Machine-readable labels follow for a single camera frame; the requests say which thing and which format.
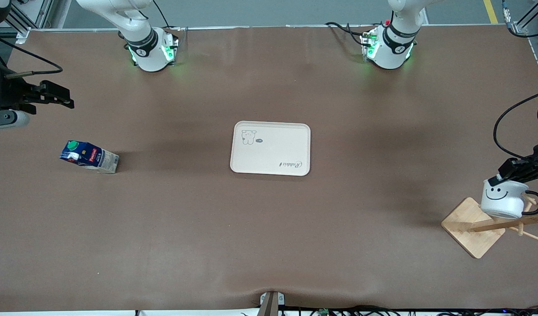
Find white smiley cup black handle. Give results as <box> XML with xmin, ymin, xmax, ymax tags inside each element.
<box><xmin>480</xmin><ymin>179</ymin><xmax>538</xmax><ymax>219</ymax></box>

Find blue milk carton green cap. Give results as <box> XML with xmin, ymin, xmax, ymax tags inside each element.
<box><xmin>60</xmin><ymin>140</ymin><xmax>120</xmax><ymax>174</ymax></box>

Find wooden cup rack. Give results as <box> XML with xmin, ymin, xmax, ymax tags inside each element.
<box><xmin>441</xmin><ymin>193</ymin><xmax>538</xmax><ymax>259</ymax></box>

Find beige tray with bear print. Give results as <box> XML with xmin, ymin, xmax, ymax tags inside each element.
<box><xmin>230</xmin><ymin>121</ymin><xmax>311</xmax><ymax>176</ymax></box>

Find aluminium frame profile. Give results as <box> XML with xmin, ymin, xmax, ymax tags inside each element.
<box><xmin>5</xmin><ymin>0</ymin><xmax>55</xmax><ymax>32</ymax></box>
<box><xmin>502</xmin><ymin>0</ymin><xmax>538</xmax><ymax>88</ymax></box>

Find black right base cable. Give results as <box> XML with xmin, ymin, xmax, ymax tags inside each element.
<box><xmin>152</xmin><ymin>0</ymin><xmax>173</xmax><ymax>29</ymax></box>

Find black left base cables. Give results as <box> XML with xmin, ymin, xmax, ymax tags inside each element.
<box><xmin>325</xmin><ymin>21</ymin><xmax>376</xmax><ymax>47</ymax></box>

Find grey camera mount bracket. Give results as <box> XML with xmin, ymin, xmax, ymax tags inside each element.
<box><xmin>260</xmin><ymin>291</ymin><xmax>285</xmax><ymax>316</ymax></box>

